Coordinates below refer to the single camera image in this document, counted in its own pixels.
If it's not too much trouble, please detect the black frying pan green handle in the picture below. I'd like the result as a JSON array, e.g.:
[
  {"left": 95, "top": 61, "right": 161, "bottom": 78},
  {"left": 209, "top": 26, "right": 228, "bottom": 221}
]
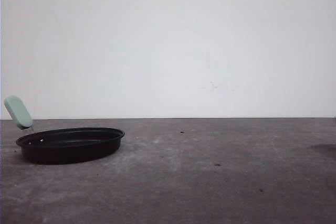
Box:
[{"left": 4, "top": 95, "right": 126, "bottom": 165}]

